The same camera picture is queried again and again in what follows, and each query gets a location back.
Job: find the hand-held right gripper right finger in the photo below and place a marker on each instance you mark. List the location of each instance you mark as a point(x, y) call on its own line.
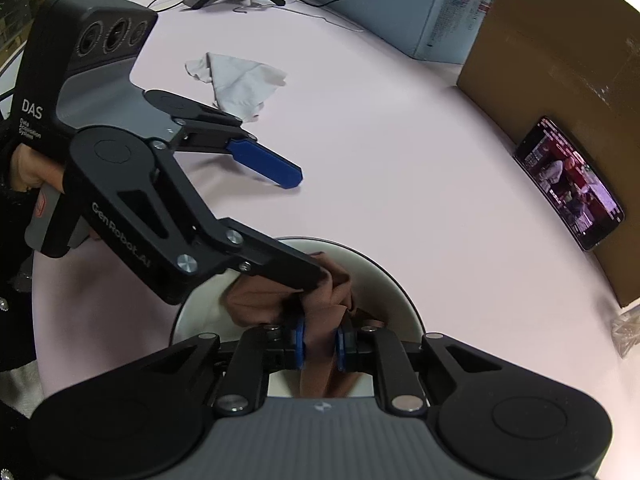
point(341, 350)

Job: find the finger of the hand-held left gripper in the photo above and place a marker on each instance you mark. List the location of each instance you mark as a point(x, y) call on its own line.
point(200, 245)
point(265, 165)

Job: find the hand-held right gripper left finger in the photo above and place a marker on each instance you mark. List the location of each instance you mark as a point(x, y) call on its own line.
point(300, 345)

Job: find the brown cloth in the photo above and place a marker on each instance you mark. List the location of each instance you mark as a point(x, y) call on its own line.
point(260, 305)

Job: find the dark bowl with white inside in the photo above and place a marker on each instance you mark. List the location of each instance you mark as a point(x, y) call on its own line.
point(390, 300)

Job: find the person's left forearm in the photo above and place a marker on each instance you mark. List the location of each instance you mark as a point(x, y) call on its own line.
point(10, 240)

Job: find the person's left hand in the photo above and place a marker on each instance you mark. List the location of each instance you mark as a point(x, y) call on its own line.
point(32, 170)

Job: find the grey cloth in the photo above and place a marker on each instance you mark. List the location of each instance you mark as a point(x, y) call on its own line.
point(235, 82)

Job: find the light blue printed carton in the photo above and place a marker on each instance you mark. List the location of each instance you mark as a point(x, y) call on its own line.
point(420, 5)

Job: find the black smartphone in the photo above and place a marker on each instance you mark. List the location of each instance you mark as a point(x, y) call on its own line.
point(570, 185)

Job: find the brown cardboard box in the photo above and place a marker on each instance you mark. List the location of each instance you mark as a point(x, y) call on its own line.
point(560, 45)

